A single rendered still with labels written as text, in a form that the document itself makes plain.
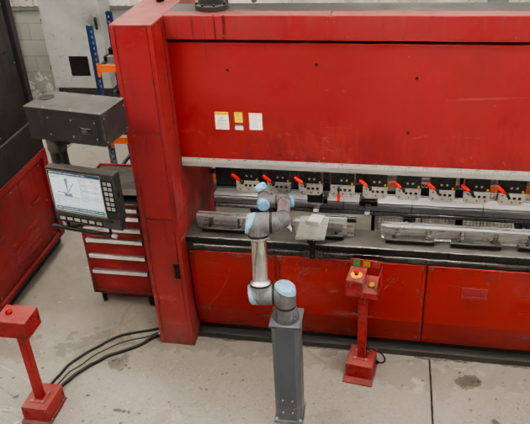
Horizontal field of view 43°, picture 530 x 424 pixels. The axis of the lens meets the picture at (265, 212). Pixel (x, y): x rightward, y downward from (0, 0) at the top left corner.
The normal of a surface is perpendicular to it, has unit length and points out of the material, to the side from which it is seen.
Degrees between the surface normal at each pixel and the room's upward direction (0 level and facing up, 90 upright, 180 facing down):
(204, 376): 0
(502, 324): 90
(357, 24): 90
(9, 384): 0
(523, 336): 103
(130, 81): 90
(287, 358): 90
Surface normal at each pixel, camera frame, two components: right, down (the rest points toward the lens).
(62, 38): -0.17, 0.51
